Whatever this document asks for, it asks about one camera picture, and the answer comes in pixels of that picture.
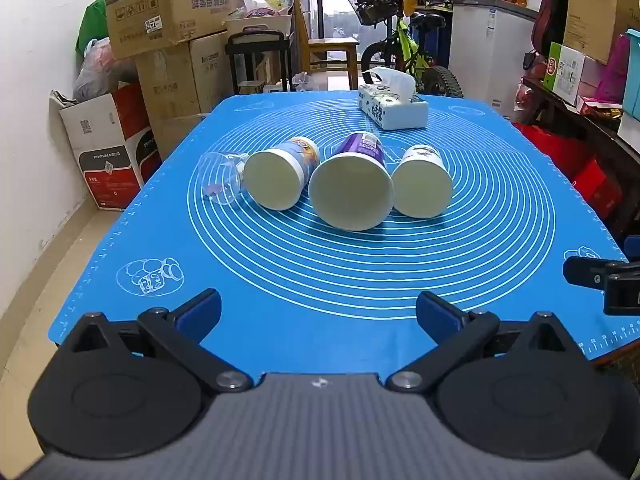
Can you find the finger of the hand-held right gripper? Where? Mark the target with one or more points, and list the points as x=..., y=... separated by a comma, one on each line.
x=585, y=272

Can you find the green bag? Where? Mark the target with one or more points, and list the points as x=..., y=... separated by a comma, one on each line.
x=92, y=25

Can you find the black stool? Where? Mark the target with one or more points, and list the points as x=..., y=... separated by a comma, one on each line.
x=257, y=45

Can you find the blue silicone baking mat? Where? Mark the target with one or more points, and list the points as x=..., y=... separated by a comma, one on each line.
x=300, y=270

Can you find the pink gift bag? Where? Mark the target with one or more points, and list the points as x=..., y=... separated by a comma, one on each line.
x=614, y=72

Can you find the wooden chair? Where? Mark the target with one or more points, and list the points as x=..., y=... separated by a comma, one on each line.
x=332, y=50

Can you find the translucent plastic bag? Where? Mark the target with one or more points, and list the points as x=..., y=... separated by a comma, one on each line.
x=100, y=72

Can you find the dark wooden side table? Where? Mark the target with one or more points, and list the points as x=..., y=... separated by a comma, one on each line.
x=620, y=150

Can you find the red bags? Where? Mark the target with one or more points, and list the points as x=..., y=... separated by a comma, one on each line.
x=575, y=165

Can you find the green and white carton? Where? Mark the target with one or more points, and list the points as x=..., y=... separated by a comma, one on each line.
x=565, y=72

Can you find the teal plastic container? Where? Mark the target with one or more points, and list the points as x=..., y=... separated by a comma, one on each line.
x=632, y=75

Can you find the green and black bicycle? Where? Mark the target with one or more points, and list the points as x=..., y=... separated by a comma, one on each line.
x=407, y=47

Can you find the white paper cup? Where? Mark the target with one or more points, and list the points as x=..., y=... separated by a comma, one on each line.
x=422, y=190

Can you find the large brown cardboard box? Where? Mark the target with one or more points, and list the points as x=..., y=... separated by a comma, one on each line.
x=165, y=10

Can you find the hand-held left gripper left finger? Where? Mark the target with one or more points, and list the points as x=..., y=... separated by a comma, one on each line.
x=199, y=312

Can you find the purple paper cup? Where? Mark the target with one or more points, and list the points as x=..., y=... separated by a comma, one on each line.
x=350, y=195

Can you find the white chest freezer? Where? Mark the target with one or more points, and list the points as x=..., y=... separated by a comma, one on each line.
x=490, y=50

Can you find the clear plastic cup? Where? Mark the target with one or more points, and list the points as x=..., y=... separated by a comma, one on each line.
x=216, y=175

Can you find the dark red guitar bag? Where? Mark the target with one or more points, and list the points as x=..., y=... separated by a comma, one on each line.
x=550, y=5

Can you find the red and white printer box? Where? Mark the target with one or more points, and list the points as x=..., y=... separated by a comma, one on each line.
x=112, y=150

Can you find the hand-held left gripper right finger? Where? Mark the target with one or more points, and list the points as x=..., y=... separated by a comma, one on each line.
x=440, y=315

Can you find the tall brown cardboard box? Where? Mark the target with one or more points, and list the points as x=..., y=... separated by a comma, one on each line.
x=180, y=80

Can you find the plain brown cardboard box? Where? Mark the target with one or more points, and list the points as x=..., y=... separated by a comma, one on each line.
x=595, y=5

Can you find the white printed tissue box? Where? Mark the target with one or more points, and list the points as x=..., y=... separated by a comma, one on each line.
x=395, y=107

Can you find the blue and orange paper cup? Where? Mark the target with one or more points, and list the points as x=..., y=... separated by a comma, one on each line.
x=272, y=180

